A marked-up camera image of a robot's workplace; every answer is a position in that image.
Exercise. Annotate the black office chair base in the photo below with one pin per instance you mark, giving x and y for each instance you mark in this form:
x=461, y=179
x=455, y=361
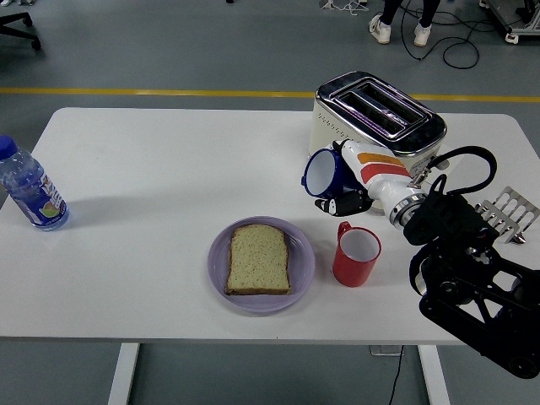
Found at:
x=19, y=21

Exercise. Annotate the slice of bread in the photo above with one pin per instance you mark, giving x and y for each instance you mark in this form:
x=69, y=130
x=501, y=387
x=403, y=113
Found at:
x=258, y=261

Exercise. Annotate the silver metal toast rack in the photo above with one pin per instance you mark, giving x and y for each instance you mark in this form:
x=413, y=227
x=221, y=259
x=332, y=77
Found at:
x=512, y=211

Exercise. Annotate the person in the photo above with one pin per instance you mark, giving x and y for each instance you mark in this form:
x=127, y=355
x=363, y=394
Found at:
x=381, y=29

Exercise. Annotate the white paper sheet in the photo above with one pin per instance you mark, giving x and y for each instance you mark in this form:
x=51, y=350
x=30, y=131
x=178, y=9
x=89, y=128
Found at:
x=455, y=166

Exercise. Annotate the purple plate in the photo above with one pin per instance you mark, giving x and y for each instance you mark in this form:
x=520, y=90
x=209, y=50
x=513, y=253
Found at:
x=301, y=261

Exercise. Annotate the cream and chrome toaster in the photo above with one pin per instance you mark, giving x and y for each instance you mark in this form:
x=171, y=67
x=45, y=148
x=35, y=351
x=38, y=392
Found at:
x=379, y=105

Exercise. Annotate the metal equipment cart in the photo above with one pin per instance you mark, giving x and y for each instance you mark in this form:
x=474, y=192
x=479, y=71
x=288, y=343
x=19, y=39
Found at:
x=521, y=25

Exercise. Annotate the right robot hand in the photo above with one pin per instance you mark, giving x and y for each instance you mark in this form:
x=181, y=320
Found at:
x=379, y=177

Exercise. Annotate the red enamel cup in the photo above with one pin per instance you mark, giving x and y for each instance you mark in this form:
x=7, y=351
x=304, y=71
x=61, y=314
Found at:
x=352, y=272

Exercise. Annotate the blue enamel cup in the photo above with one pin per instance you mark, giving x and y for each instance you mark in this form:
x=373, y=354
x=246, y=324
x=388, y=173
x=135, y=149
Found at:
x=322, y=173

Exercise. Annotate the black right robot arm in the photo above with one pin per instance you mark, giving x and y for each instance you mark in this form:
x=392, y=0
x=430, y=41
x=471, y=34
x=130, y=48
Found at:
x=455, y=223

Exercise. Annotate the white table leg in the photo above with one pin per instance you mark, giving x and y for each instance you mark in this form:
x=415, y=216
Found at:
x=123, y=375
x=434, y=375

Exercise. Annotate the grey box under table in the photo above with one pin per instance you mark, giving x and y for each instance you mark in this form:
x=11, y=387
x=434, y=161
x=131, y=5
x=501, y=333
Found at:
x=381, y=351

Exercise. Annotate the plastic bottle with blue cap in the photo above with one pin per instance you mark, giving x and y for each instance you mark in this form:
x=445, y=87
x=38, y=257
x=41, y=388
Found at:
x=36, y=194

